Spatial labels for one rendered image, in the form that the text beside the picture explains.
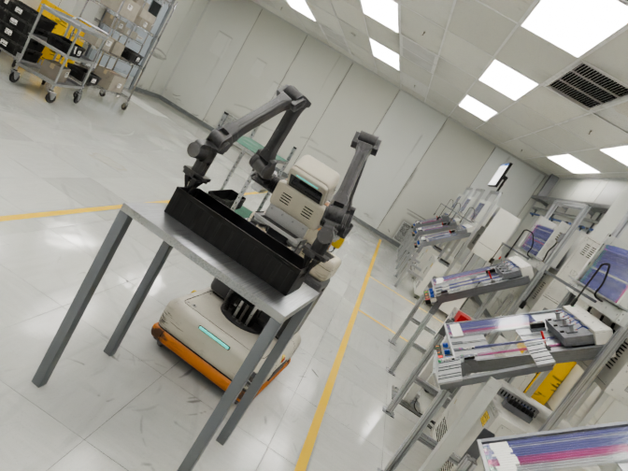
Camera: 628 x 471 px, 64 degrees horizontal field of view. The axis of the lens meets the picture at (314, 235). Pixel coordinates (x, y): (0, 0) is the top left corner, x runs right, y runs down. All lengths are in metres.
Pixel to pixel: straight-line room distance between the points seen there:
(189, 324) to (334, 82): 9.52
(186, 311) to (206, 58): 10.27
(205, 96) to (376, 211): 4.80
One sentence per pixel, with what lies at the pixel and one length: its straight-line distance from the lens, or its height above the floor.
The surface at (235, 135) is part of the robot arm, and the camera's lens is 1.97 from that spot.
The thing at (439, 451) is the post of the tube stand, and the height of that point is 0.41.
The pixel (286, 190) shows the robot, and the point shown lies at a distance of 2.37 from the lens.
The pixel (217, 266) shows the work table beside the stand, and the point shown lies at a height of 0.80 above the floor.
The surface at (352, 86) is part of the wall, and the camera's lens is 11.56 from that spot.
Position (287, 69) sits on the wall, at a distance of 11.87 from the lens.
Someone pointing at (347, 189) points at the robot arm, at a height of 1.23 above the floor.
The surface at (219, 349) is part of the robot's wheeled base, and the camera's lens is 2.53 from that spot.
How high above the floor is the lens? 1.37
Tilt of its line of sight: 11 degrees down
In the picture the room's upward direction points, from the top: 31 degrees clockwise
